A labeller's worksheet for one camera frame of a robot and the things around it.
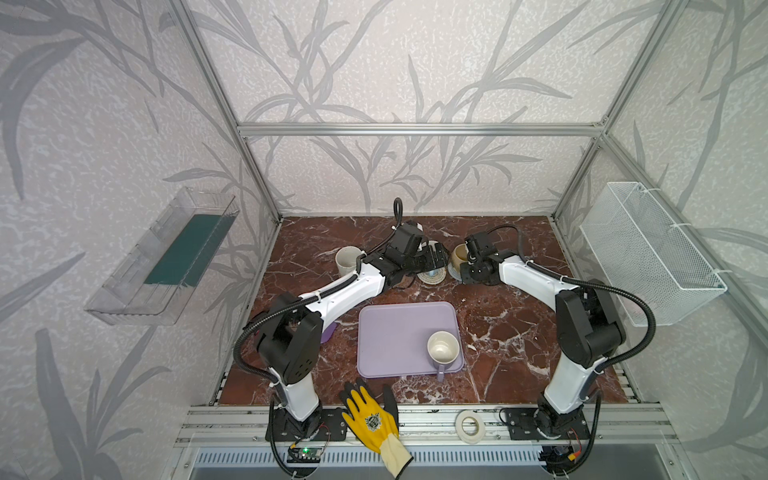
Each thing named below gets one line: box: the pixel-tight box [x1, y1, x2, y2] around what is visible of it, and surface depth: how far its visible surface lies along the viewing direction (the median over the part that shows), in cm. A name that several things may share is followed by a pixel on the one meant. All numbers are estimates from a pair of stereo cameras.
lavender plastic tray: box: [357, 302, 465, 378], surface depth 91 cm
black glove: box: [340, 377, 400, 442], surface depth 75 cm
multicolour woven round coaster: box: [416, 266, 447, 285], surface depth 104 cm
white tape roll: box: [455, 410, 485, 445], surface depth 75 cm
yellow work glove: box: [342, 386, 414, 479], surface depth 73 cm
